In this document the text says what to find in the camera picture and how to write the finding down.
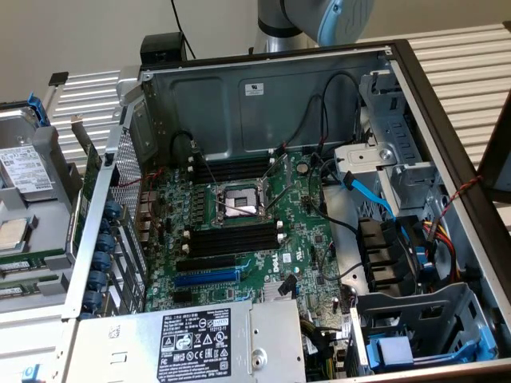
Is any black RAM slot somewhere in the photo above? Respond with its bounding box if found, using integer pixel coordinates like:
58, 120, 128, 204
193, 156, 273, 167
186, 221, 280, 237
186, 234, 282, 251
185, 241, 283, 258
186, 227, 281, 243
193, 167, 274, 178
193, 161, 274, 172

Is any silver socket cover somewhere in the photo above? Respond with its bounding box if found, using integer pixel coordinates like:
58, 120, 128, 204
258, 153, 290, 211

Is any green Dell motherboard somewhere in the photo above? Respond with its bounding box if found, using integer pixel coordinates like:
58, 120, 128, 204
143, 149, 353, 315

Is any long black expansion slot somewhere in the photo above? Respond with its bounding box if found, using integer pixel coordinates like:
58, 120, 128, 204
176, 255, 237, 273

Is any black angled connector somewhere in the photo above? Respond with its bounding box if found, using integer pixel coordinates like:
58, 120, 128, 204
278, 274, 299, 297

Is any blue expansion slot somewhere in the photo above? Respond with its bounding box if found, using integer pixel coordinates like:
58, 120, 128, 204
173, 269, 241, 287

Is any silver finned heatsink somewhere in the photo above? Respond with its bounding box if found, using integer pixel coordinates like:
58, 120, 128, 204
263, 281, 299, 302

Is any metal port block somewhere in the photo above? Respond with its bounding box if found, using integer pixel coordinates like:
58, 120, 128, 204
137, 190, 160, 213
137, 215, 156, 245

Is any open PC case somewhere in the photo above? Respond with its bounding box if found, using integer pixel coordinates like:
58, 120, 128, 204
61, 38, 511, 383

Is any black plastic fan shroud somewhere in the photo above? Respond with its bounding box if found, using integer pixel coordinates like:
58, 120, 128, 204
356, 217, 418, 298

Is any silver disk bay cage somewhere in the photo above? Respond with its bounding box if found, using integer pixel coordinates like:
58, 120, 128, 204
333, 69, 446, 219

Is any black rating label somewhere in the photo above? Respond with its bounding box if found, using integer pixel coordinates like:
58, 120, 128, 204
156, 307, 232, 383

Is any green graphics card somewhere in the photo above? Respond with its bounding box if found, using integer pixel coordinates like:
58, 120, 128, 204
69, 113, 105, 256

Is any black box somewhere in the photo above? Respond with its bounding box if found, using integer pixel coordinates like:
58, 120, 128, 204
140, 32, 188, 65

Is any silver power supply box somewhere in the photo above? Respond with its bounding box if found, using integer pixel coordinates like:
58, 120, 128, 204
63, 298, 307, 383

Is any blue disk carrier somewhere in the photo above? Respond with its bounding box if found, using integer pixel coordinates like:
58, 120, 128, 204
365, 317, 498, 374

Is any grey parts rack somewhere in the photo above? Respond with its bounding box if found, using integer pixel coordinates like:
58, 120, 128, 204
0, 101, 83, 316

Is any grey disk bay cage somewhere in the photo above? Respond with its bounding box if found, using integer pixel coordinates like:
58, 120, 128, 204
347, 281, 500, 378

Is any silver hard disk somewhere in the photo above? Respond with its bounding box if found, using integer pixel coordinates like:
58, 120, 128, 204
0, 106, 56, 201

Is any silver CPU chip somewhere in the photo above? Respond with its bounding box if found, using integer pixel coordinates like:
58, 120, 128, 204
0, 217, 30, 252

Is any small blue plastic tab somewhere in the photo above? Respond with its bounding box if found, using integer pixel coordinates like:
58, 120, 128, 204
22, 363, 43, 383

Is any black slanting wire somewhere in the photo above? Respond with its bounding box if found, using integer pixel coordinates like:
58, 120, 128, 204
284, 93, 323, 148

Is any long black curved wire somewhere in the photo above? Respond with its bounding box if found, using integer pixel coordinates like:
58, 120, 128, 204
307, 151, 360, 236

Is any black arched wire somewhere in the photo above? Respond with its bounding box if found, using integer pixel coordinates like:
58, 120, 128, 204
319, 71, 362, 155

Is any blue flat SATA wire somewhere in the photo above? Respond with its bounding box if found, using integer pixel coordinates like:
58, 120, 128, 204
341, 170, 414, 244

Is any thin red wire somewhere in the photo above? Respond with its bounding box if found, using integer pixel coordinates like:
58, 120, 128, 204
118, 167, 164, 227

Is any black yellow wire bundle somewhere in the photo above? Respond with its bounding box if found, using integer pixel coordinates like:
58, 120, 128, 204
299, 314, 352, 383

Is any yellow red power wire bundle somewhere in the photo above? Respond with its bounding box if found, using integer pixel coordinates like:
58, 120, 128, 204
422, 221, 462, 282

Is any black camera cable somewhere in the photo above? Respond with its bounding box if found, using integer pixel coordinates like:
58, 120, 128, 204
170, 0, 197, 61

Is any red black twisted wire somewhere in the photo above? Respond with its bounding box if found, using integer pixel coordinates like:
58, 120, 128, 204
433, 175, 484, 240

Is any blue plastic bracket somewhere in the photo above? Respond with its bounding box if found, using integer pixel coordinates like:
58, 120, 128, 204
26, 91, 51, 129

